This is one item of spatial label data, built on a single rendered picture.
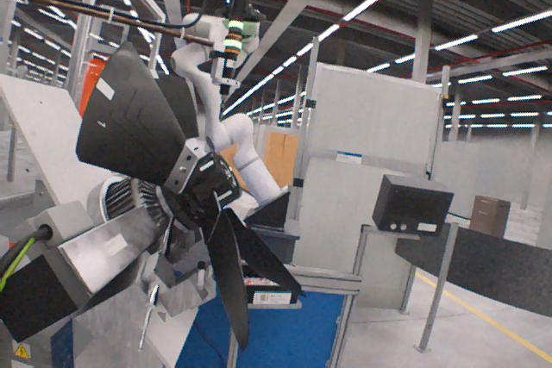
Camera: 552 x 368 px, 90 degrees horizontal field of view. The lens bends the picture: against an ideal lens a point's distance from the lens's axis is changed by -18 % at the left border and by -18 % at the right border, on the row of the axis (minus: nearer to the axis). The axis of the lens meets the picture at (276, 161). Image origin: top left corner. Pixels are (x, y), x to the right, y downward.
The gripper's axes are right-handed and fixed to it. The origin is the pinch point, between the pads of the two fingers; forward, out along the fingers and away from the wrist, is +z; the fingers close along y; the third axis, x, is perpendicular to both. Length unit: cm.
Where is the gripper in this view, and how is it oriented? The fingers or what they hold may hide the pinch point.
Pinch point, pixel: (239, 6)
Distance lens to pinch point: 89.4
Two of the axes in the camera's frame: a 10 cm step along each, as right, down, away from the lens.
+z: 0.2, 0.5, -10.0
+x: 1.5, -9.9, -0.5
